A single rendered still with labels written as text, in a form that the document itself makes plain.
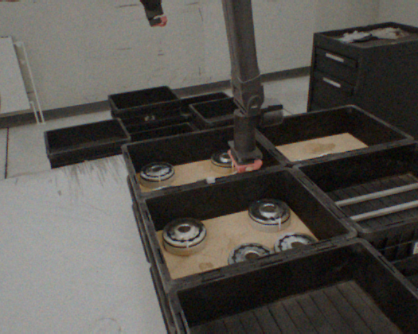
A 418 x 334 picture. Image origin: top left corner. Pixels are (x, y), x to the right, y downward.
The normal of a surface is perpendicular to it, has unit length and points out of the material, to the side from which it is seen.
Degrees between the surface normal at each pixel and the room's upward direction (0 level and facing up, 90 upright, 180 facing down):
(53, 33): 90
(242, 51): 102
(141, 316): 0
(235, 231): 0
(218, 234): 0
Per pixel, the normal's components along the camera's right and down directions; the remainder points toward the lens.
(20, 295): -0.04, -0.87
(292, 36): 0.37, 0.44
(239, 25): 0.33, 0.62
